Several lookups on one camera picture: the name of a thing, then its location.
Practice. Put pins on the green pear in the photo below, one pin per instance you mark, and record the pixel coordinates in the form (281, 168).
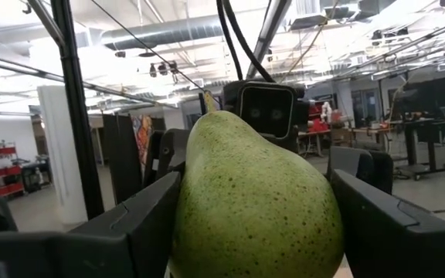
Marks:
(253, 201)

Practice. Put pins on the black desk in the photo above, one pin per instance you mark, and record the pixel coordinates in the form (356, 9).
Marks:
(413, 146)

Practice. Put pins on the grey metal strut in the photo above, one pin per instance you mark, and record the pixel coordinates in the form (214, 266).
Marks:
(269, 34)

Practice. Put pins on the silver ventilation duct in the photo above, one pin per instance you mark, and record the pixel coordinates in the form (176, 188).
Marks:
(160, 32)

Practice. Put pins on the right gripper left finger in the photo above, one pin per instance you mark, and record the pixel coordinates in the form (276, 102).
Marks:
(137, 239)

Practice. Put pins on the black partition panel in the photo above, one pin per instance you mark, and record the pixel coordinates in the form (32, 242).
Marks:
(122, 154)

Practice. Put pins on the large black screen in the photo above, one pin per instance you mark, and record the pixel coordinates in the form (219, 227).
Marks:
(435, 94)

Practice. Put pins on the red tool cabinet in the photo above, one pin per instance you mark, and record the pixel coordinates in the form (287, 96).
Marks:
(317, 125)

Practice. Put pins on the colourful patterned wall hanging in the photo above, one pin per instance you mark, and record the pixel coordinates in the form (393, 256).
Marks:
(143, 135)

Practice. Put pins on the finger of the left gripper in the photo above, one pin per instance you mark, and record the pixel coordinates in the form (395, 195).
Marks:
(168, 150)
(357, 166)

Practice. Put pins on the white figure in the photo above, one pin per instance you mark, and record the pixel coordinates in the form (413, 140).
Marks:
(326, 112)

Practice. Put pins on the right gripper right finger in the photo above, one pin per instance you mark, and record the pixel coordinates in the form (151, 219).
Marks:
(400, 247)

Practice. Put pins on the black cart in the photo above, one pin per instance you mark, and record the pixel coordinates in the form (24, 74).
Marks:
(33, 175)

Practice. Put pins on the white column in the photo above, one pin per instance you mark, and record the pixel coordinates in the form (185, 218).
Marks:
(58, 154)

